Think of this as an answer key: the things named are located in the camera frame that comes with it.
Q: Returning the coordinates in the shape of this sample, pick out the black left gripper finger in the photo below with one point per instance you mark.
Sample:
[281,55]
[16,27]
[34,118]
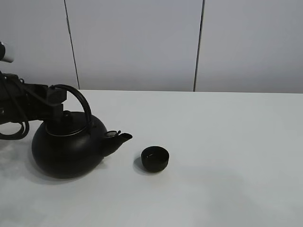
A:
[56,95]
[52,114]

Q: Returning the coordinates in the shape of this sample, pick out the black round teapot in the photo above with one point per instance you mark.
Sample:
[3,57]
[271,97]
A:
[74,144]

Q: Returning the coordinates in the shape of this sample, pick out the small black teacup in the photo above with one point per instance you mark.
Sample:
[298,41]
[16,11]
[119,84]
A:
[154,159]

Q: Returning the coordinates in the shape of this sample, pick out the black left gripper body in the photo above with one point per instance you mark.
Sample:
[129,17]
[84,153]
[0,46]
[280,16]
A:
[20,100]

